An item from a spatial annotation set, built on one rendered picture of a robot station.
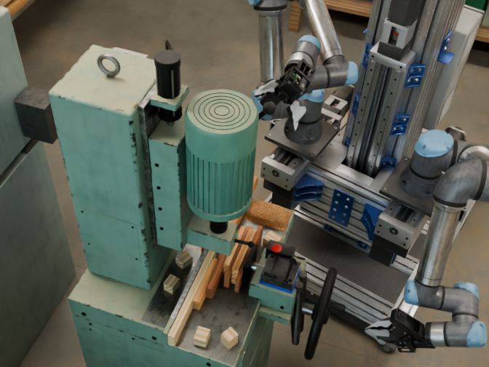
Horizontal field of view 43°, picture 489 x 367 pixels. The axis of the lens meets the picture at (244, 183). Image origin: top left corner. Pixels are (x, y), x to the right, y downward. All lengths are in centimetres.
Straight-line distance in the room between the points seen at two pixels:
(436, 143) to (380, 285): 84
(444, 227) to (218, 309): 69
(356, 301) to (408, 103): 87
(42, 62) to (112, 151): 279
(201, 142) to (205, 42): 298
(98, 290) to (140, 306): 15
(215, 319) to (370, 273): 118
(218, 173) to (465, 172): 71
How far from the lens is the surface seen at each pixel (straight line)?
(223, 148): 145
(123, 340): 208
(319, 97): 233
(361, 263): 287
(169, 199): 167
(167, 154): 156
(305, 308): 195
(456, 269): 327
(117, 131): 152
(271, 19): 222
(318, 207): 263
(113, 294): 201
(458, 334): 198
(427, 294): 198
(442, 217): 188
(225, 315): 183
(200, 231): 179
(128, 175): 161
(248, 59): 427
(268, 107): 161
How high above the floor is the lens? 246
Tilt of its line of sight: 46 degrees down
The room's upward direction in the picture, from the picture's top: 4 degrees clockwise
